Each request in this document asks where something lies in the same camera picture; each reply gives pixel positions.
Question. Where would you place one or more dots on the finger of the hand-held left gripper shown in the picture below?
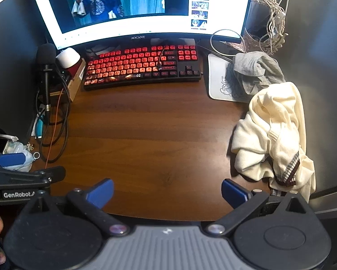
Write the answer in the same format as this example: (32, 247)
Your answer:
(10, 159)
(44, 173)

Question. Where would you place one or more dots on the grey crumpled garment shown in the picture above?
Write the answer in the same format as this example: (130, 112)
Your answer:
(255, 67)

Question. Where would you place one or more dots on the red backlit keyboard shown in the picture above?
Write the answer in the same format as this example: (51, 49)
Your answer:
(123, 64)

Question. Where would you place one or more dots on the curved computer monitor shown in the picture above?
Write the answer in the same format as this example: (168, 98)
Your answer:
(129, 25)

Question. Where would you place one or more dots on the white dome lamp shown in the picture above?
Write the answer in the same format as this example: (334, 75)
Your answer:
(68, 57)

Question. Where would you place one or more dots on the blue face mask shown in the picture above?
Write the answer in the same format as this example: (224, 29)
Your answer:
(19, 147)

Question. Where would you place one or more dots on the cream knit vest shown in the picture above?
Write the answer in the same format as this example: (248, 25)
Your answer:
(281, 123)

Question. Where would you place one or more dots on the white mouse pad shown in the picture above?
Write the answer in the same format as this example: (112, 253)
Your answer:
(216, 81)

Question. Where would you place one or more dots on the black microphone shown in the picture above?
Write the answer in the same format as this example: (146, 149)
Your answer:
(46, 54)

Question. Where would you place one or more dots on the teal plastic item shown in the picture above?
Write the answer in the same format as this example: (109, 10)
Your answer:
(40, 126)

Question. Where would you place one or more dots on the brown cardboard box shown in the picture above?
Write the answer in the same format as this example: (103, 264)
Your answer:
(76, 88)

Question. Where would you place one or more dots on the dark red box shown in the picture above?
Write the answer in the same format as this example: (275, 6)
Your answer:
(76, 68)

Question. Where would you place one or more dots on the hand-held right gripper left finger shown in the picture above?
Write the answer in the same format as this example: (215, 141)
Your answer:
(102, 192)

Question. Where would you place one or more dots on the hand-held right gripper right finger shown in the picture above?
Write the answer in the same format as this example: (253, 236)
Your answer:
(233, 192)

